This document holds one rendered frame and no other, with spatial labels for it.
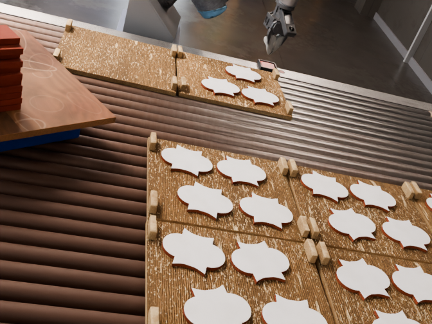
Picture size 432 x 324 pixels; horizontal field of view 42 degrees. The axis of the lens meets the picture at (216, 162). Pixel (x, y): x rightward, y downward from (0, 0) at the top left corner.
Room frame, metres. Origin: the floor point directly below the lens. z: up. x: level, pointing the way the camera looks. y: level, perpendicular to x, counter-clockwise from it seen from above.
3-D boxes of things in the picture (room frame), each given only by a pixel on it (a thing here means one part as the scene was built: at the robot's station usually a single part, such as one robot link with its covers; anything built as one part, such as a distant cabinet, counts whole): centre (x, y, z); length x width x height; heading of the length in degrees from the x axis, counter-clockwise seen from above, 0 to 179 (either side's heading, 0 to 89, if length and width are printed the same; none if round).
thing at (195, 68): (1.91, 0.04, 0.93); 0.41 x 0.35 x 0.02; 106
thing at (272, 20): (2.19, -0.05, 1.14); 0.09 x 0.08 x 0.12; 33
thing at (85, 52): (1.79, 0.44, 0.93); 0.41 x 0.35 x 0.02; 105
